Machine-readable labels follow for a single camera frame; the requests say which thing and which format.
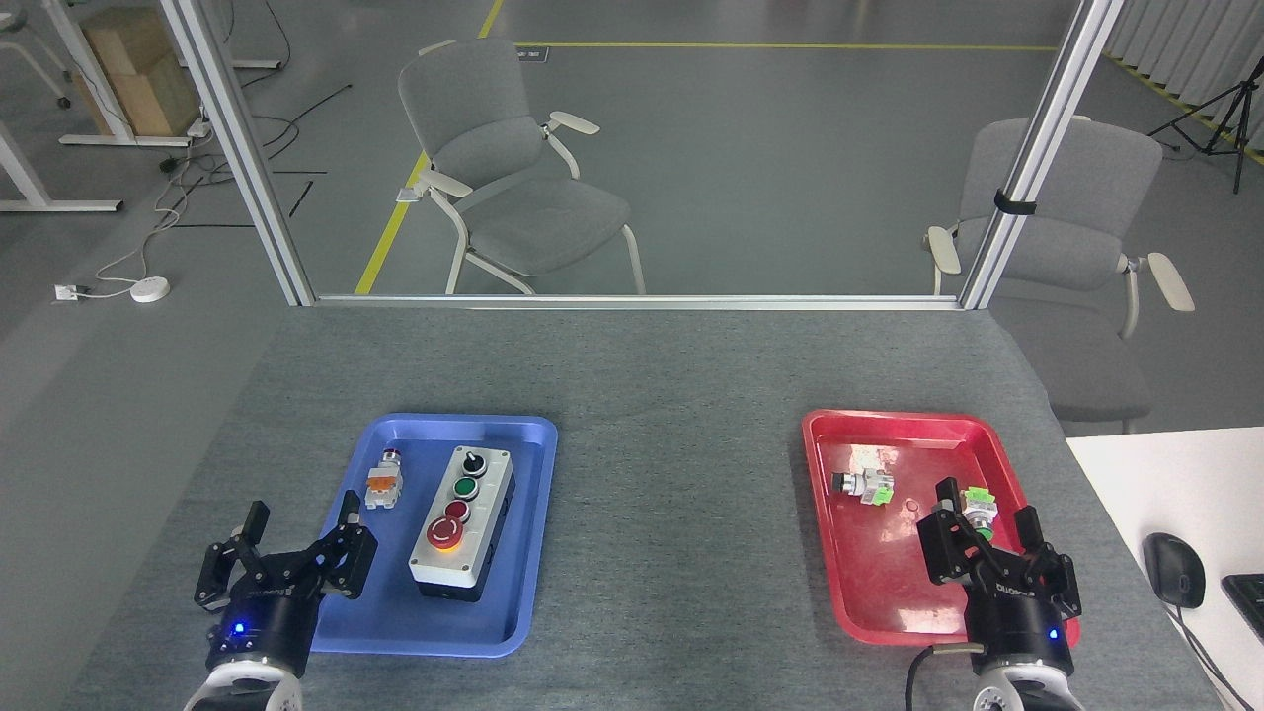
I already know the silver aluminium post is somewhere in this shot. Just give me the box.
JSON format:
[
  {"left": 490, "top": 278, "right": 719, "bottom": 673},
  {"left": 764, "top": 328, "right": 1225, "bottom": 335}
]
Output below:
[
  {"left": 957, "top": 0, "right": 1128, "bottom": 311},
  {"left": 158, "top": 0, "right": 318, "bottom": 307}
]

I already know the black computer mouse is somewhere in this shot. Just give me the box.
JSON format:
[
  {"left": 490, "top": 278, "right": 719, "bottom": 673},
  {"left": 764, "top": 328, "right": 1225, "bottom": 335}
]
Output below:
[{"left": 1143, "top": 532, "right": 1207, "bottom": 610}]

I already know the grey chair with white arms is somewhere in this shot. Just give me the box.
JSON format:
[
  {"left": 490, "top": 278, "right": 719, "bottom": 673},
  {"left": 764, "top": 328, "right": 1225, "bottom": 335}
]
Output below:
[
  {"left": 396, "top": 38, "right": 648, "bottom": 296},
  {"left": 924, "top": 116, "right": 1196, "bottom": 435}
]

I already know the grey felt table cloth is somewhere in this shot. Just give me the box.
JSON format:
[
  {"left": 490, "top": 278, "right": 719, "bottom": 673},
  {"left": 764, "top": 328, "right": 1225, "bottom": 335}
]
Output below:
[{"left": 59, "top": 306, "right": 1225, "bottom": 711}]

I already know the black floor cable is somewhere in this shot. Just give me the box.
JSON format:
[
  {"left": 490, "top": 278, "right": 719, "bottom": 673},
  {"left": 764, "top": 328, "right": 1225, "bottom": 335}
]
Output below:
[{"left": 163, "top": 0, "right": 354, "bottom": 194}]

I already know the black-headed green push button switch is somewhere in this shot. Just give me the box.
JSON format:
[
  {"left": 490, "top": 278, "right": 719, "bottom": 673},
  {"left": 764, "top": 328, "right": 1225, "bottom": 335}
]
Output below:
[{"left": 830, "top": 466, "right": 896, "bottom": 507}]

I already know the white side table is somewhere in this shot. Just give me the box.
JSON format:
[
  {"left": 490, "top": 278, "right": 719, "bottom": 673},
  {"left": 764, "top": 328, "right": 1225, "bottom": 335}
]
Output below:
[{"left": 1065, "top": 427, "right": 1264, "bottom": 711}]

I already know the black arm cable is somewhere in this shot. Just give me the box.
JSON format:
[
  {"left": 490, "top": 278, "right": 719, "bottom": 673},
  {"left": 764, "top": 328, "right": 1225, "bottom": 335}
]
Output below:
[{"left": 907, "top": 642, "right": 988, "bottom": 711}]

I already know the brown cardboard box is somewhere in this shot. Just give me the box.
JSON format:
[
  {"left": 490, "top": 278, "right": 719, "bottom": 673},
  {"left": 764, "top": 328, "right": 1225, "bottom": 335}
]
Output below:
[{"left": 74, "top": 8, "right": 203, "bottom": 138}]

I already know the white desk leg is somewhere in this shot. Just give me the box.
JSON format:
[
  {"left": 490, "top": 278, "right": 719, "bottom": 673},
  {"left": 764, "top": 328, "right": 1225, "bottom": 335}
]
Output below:
[
  {"left": 41, "top": 0, "right": 195, "bottom": 148},
  {"left": 0, "top": 118, "right": 125, "bottom": 214}
]

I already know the red plastic tray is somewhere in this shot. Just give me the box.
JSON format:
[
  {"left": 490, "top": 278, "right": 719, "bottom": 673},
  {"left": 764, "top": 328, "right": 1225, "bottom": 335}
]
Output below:
[{"left": 801, "top": 409, "right": 1081, "bottom": 649}]

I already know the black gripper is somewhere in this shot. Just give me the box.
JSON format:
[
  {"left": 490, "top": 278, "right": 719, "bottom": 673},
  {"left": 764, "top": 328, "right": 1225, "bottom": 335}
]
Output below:
[
  {"left": 916, "top": 477, "right": 1083, "bottom": 678},
  {"left": 194, "top": 490, "right": 379, "bottom": 676}
]

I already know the white floor cable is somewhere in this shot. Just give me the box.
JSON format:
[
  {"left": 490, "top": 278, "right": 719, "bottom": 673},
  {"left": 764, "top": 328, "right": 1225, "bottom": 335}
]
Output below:
[{"left": 81, "top": 138, "right": 213, "bottom": 295}]

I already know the blue plastic tray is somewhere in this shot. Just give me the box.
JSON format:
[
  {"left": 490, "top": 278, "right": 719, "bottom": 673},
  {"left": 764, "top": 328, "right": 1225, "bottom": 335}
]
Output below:
[{"left": 284, "top": 413, "right": 559, "bottom": 659}]

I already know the orange push button switch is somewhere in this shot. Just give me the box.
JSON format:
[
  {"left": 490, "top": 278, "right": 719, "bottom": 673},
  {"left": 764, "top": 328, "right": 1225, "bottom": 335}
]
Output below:
[{"left": 364, "top": 449, "right": 405, "bottom": 511}]

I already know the silver aluminium rail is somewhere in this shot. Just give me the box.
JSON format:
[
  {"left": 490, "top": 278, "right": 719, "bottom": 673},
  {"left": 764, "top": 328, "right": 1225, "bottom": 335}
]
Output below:
[{"left": 311, "top": 293, "right": 965, "bottom": 312}]

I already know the black keyboard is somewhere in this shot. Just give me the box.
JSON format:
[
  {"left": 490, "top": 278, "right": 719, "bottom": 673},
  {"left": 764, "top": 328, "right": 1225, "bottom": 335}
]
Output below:
[{"left": 1221, "top": 573, "right": 1264, "bottom": 645}]

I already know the white pleated curtain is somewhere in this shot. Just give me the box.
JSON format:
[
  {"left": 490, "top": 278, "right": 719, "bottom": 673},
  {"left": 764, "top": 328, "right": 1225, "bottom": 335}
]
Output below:
[{"left": 1101, "top": 0, "right": 1264, "bottom": 112}]

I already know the black mouse cable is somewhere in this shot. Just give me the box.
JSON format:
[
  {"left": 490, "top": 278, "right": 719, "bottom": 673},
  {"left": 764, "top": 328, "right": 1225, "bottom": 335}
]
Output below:
[{"left": 1165, "top": 602, "right": 1255, "bottom": 711}]

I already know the grey control box with buttons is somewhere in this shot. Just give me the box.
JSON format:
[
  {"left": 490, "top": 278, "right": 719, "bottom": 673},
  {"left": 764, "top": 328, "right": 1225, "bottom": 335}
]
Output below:
[{"left": 408, "top": 444, "right": 517, "bottom": 603}]

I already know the black tripod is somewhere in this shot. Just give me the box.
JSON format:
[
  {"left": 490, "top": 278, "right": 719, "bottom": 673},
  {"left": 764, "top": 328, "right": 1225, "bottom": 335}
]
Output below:
[{"left": 1147, "top": 54, "right": 1264, "bottom": 195}]

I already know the silver-headed green push button switch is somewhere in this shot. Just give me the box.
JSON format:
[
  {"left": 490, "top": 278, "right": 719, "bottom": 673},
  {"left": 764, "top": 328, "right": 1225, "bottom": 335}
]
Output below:
[{"left": 956, "top": 483, "right": 999, "bottom": 540}]

